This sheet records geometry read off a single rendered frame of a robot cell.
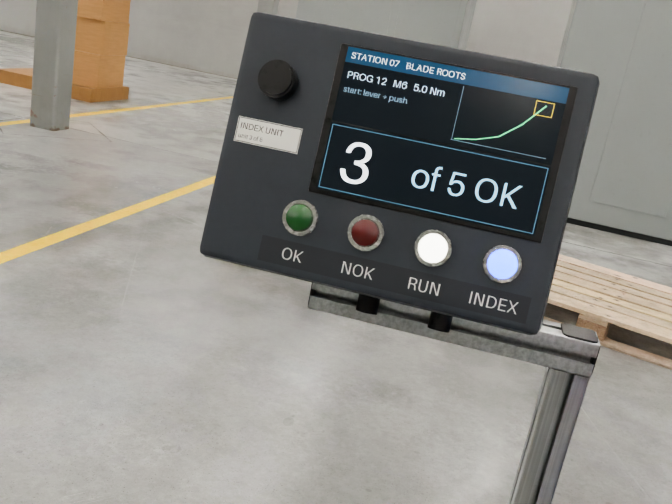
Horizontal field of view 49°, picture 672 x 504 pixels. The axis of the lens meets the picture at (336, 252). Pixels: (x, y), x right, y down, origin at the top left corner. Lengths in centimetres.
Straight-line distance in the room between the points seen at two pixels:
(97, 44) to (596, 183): 538
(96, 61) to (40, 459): 682
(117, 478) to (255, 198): 167
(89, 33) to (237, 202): 824
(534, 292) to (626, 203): 613
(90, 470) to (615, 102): 530
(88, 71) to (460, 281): 831
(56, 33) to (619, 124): 465
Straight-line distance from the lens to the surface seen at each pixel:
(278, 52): 57
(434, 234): 53
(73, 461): 223
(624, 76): 655
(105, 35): 872
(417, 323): 62
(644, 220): 671
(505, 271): 53
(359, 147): 55
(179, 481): 217
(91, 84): 875
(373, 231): 53
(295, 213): 54
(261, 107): 57
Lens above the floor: 125
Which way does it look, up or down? 17 degrees down
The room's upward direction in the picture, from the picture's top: 10 degrees clockwise
